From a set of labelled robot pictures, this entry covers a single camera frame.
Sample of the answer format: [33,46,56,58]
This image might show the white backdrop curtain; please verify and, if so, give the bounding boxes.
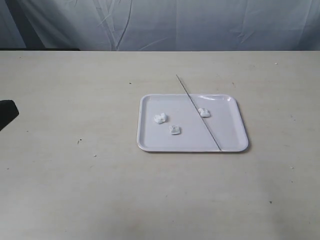
[0,0,320,51]

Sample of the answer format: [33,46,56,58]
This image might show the white marshmallow bottom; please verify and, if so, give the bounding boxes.
[154,113,167,125]

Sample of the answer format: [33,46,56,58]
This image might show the white marshmallow top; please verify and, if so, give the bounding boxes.
[198,108,211,118]

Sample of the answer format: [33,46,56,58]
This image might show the white plastic tray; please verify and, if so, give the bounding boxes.
[137,94,249,153]

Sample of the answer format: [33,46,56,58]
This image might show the white marshmallow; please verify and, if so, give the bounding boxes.
[198,108,211,118]
[154,113,167,125]
[169,125,181,135]

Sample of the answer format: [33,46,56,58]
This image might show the thin metal skewer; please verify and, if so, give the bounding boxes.
[175,73,223,153]

